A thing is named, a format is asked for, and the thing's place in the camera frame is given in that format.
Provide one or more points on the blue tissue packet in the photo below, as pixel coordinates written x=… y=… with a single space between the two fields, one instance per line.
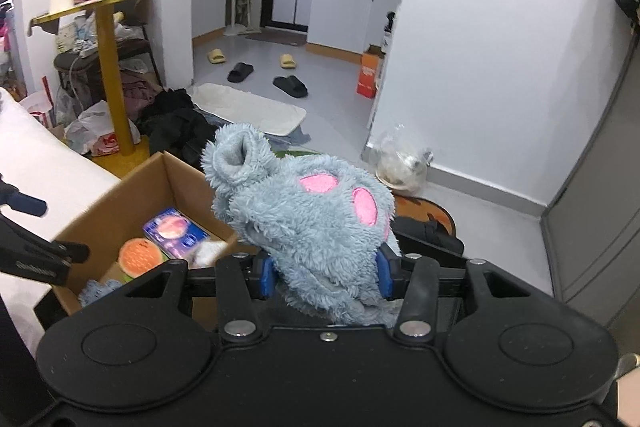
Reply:
x=172 y=229

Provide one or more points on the green leaf rug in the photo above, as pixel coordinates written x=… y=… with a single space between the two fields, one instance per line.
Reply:
x=295 y=153

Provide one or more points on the black metal rack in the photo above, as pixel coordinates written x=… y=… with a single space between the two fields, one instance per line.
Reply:
x=132 y=49

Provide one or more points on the red white plastic bag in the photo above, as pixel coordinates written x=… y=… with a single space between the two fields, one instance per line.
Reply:
x=100 y=132

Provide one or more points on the red white shopping bag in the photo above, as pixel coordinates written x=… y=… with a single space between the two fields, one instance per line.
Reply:
x=40 y=104

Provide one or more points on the orange cardboard box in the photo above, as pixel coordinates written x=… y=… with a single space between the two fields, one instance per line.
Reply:
x=369 y=74

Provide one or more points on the grey cabinet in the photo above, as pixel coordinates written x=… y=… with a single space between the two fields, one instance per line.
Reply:
x=600 y=207

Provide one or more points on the small grey plush toy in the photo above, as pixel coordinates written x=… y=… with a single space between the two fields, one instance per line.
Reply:
x=97 y=291

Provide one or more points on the pink clothes heap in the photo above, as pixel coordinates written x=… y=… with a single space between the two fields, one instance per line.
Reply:
x=135 y=92

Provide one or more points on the white floor mat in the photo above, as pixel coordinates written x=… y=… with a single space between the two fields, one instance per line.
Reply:
x=245 y=107

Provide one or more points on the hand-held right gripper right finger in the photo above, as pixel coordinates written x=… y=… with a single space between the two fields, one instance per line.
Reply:
x=384 y=276

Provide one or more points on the hamburger plush toy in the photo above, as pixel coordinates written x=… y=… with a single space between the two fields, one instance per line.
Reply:
x=140 y=257

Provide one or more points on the black clothes pile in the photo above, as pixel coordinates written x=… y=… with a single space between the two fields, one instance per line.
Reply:
x=170 y=122

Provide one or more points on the black slipper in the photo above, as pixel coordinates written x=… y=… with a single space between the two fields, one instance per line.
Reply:
x=290 y=87
x=240 y=72

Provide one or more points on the clear plastic bag with bowl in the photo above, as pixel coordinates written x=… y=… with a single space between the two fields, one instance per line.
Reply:
x=402 y=167

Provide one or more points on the yellow pedestal table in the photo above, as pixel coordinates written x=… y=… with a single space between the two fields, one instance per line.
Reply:
x=110 y=72

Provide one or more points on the black tray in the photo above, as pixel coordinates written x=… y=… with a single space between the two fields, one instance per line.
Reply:
x=430 y=239

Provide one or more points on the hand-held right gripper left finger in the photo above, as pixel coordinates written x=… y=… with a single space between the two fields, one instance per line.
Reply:
x=265 y=278

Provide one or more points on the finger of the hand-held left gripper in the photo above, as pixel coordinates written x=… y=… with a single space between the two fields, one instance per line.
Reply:
x=27 y=205
x=45 y=257

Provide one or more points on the white kitchen cabinet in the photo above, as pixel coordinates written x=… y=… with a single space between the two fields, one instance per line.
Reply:
x=345 y=12

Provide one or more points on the yellow slipper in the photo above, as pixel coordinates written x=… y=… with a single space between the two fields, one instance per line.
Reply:
x=216 y=56
x=287 y=61

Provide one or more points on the grey plush slipper pink spots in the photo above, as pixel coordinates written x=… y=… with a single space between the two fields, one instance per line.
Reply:
x=310 y=227

